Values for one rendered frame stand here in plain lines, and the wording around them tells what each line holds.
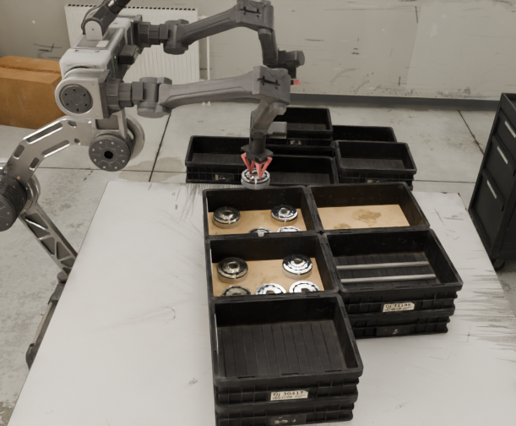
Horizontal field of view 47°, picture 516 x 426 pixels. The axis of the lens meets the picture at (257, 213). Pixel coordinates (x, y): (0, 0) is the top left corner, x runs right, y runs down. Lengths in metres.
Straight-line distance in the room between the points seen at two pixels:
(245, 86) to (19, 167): 1.10
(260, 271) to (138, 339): 0.46
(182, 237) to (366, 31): 2.96
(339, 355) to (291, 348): 0.14
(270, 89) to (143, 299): 0.94
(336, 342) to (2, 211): 1.28
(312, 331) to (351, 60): 3.42
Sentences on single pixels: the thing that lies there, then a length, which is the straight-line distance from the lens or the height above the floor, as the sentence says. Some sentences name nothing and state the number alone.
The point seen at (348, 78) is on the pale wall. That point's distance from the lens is 5.04.
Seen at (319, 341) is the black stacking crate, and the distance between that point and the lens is 1.83.
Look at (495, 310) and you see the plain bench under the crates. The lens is 2.27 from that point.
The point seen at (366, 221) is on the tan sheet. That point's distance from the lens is 2.31.
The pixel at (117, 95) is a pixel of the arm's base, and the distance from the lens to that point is 1.72.
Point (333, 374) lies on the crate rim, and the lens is 1.62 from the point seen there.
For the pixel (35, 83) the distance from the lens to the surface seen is 4.66.
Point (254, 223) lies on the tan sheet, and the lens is 2.24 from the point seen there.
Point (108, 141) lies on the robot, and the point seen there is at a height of 1.19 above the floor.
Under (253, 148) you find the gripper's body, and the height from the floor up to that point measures 1.16.
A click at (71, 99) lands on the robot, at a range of 1.77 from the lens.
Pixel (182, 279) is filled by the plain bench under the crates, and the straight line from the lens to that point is 2.20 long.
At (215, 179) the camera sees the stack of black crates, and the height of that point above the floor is 0.50.
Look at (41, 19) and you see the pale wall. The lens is 5.16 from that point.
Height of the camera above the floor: 2.18
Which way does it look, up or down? 36 degrees down
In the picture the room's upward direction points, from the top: 2 degrees clockwise
